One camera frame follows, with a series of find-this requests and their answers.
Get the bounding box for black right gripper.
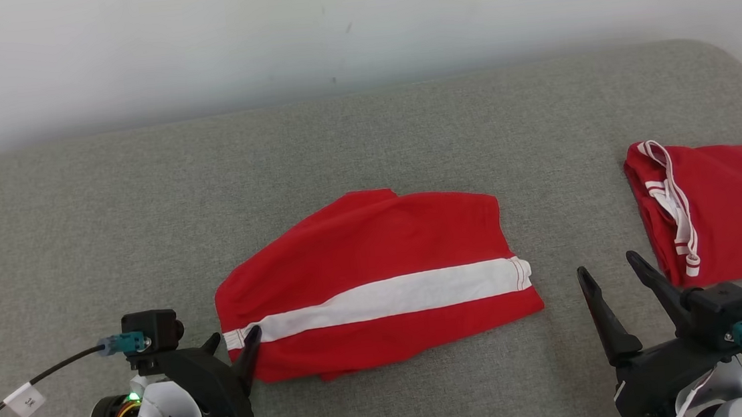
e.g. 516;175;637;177
575;242;742;417

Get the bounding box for red shorts with white stripe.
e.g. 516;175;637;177
205;175;550;391

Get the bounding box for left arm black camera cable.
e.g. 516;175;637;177
0;330;156;417

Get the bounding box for red basketball jersey number 33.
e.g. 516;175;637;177
621;132;742;294

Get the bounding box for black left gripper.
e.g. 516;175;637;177
153;323;271;417

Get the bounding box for white cable label tag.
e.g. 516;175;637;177
2;383;50;417

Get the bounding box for grey fabric sofa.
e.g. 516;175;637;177
0;33;742;417

